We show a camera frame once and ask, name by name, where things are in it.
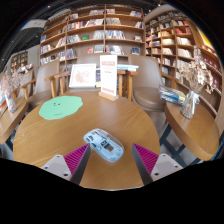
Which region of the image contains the dried flower bouquet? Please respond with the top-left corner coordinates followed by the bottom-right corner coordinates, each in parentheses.
top-left (178, 44), bottom-right (217, 96)
top-left (0, 63), bottom-right (35, 98)

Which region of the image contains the stack of light blue books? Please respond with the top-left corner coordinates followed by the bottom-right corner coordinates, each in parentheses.
top-left (116, 63), bottom-right (140, 73)

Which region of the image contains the large wooden bookshelf unit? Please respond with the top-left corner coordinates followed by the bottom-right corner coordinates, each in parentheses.
top-left (39, 3), bottom-right (146, 73)

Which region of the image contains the green blob-shaped mouse pad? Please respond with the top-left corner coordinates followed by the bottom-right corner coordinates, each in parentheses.
top-left (38, 95), bottom-right (84, 121)

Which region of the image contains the round wooden side table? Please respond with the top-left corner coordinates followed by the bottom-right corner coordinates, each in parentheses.
top-left (0, 96), bottom-right (30, 146)
top-left (159, 99), bottom-right (222, 167)

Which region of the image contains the white sign on wooden base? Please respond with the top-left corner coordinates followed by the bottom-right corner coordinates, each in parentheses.
top-left (98, 54), bottom-right (120, 102)

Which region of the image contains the small distant bookshelf unit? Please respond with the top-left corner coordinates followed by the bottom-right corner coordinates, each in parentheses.
top-left (9, 49), bottom-right (30, 71)

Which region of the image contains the dark blue book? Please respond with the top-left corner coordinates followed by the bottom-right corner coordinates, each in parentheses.
top-left (95, 68), bottom-right (102, 88)

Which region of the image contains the brown leather wooden armchair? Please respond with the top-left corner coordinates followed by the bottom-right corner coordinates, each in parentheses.
top-left (128, 54), bottom-right (168, 113)
top-left (18, 59), bottom-right (62, 108)
top-left (44, 53), bottom-right (135, 101)

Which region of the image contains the glass vase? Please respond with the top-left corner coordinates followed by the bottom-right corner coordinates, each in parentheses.
top-left (179, 89), bottom-right (201, 120)
top-left (3, 93), bottom-right (19, 114)

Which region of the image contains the white framed floral picture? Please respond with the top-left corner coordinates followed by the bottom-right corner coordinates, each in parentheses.
top-left (68, 63), bottom-right (98, 89)

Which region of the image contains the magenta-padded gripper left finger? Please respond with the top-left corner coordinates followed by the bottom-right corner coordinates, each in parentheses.
top-left (40, 143), bottom-right (92, 186)

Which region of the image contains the stack of colourful books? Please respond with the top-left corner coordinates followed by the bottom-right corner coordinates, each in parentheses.
top-left (158, 84), bottom-right (187, 106)

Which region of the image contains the transparent blue computer mouse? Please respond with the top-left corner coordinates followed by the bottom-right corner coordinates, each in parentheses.
top-left (83, 128), bottom-right (125, 163)

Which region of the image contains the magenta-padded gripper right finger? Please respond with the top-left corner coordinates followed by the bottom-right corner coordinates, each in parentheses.
top-left (131, 143), bottom-right (184, 186)

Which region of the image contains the curved wooden bookshelf unit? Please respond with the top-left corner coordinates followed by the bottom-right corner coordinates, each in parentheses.
top-left (144, 9), bottom-right (223, 111)

